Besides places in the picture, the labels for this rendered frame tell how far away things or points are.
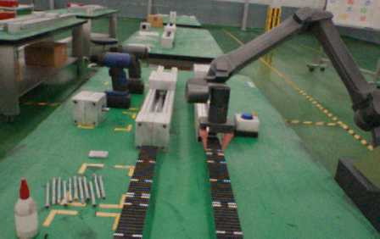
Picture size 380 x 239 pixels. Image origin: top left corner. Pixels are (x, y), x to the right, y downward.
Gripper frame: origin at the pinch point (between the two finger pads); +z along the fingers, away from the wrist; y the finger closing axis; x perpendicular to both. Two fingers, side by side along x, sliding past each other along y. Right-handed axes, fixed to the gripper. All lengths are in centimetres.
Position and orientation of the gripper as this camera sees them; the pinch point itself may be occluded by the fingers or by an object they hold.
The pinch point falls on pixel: (214, 148)
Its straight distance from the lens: 107.5
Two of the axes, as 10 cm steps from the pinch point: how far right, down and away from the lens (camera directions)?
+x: 0.1, 3.1, -9.5
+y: -10.0, -0.8, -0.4
